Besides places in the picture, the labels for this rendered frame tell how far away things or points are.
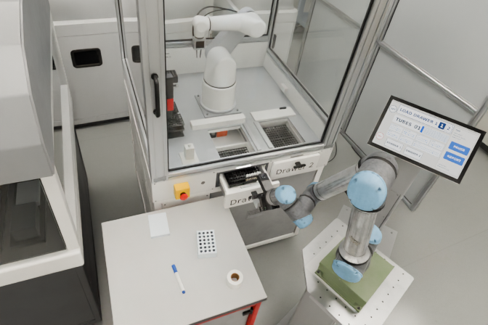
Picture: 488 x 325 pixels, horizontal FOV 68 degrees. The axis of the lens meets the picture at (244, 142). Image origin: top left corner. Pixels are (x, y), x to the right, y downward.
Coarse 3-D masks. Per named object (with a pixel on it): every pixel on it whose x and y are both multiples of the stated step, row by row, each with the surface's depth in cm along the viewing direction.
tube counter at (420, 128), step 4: (416, 124) 201; (412, 128) 201; (416, 128) 200; (420, 128) 200; (424, 128) 199; (428, 128) 199; (420, 132) 200; (424, 132) 199; (428, 132) 198; (432, 132) 198; (436, 132) 197; (440, 132) 197; (432, 136) 198; (436, 136) 197; (440, 136) 196; (444, 136) 196; (448, 136) 195; (440, 140) 196; (444, 140) 196
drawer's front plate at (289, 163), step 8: (280, 160) 194; (288, 160) 194; (296, 160) 196; (304, 160) 199; (312, 160) 202; (272, 168) 194; (280, 168) 196; (296, 168) 202; (304, 168) 204; (312, 168) 208; (272, 176) 198
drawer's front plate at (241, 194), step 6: (252, 186) 178; (258, 186) 178; (276, 186) 183; (228, 192) 173; (234, 192) 173; (240, 192) 175; (246, 192) 177; (258, 192) 180; (228, 198) 174; (234, 198) 176; (240, 198) 178; (246, 198) 180; (228, 204) 178; (234, 204) 179; (240, 204) 182
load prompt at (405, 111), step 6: (402, 108) 203; (408, 108) 202; (402, 114) 203; (408, 114) 202; (414, 114) 201; (420, 114) 200; (420, 120) 200; (426, 120) 199; (432, 120) 198; (438, 120) 197; (432, 126) 198; (438, 126) 197; (444, 126) 196; (450, 126) 195; (450, 132) 195
